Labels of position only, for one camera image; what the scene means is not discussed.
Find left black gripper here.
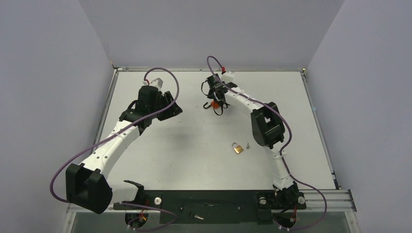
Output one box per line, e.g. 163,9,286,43
150,92,182,121

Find brass padlock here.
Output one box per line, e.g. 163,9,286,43
232,142,244,154

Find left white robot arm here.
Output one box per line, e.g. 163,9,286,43
65,85,183,214

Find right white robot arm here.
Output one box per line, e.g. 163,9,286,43
205,72,306,210

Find orange padlock with key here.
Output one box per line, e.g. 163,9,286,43
203,100,222,109

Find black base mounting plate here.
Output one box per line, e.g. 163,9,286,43
113,189,307,225

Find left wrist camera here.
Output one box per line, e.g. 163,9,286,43
148,78,163,91

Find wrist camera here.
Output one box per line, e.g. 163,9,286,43
220,67,235,83
148,78,163,91

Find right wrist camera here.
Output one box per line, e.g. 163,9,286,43
220,67,235,83

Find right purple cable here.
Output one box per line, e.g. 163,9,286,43
206,55,328,231

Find purple cable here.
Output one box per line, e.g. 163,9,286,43
206,55,328,231
49,67,180,204

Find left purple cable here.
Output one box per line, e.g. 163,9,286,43
49,67,180,204

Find aluminium frame rail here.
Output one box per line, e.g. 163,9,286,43
66,189,357,214

